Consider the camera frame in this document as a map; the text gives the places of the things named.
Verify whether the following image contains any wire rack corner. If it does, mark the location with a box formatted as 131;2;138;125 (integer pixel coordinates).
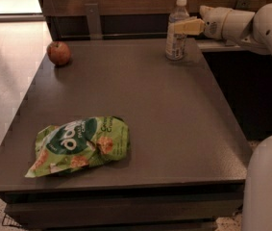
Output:
1;214;21;228

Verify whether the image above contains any right metal bracket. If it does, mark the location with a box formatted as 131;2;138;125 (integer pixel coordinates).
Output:
235;0;251;11

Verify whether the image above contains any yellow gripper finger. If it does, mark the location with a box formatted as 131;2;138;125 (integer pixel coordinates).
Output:
174;18;205;36

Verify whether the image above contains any grey drawer cabinet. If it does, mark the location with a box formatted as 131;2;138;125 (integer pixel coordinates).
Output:
0;183;244;231

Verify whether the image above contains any green rice chip bag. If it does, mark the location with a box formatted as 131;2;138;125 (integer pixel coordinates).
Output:
26;116;130;178

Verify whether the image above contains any metal bracket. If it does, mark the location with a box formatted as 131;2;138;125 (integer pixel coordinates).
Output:
85;3;103;40
235;0;251;11

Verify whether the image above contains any left metal bracket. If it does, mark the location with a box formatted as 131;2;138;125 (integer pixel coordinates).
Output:
85;3;103;40

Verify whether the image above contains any red apple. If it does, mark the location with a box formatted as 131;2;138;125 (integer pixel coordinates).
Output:
47;41;71;65

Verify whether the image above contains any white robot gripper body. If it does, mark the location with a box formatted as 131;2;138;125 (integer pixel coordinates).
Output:
200;5;232;39

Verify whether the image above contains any clear plastic water bottle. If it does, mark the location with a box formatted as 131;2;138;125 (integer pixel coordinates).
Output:
165;0;189;61

